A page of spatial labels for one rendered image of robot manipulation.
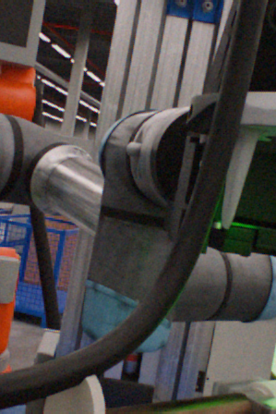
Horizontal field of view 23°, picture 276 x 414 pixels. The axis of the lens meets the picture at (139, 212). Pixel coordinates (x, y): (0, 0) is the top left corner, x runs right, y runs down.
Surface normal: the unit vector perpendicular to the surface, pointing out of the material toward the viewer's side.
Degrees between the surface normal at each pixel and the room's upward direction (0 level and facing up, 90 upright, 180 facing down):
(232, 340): 90
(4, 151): 78
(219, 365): 90
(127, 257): 90
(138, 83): 90
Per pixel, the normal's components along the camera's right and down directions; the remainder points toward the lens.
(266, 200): 0.29, 0.11
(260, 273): 0.66, -0.22
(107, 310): -0.43, 0.02
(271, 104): -0.41, -0.81
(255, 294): 0.62, 0.26
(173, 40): 0.05, 0.07
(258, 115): -0.88, -0.14
